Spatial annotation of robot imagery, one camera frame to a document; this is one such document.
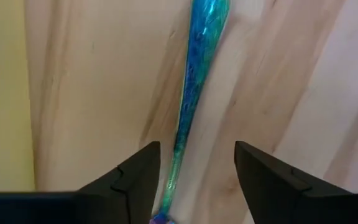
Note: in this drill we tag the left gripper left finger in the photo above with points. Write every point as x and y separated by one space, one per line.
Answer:
126 199

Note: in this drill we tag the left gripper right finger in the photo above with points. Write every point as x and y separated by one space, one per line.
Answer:
278 202

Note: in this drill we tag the yellow plastic bin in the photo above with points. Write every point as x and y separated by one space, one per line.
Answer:
5 93

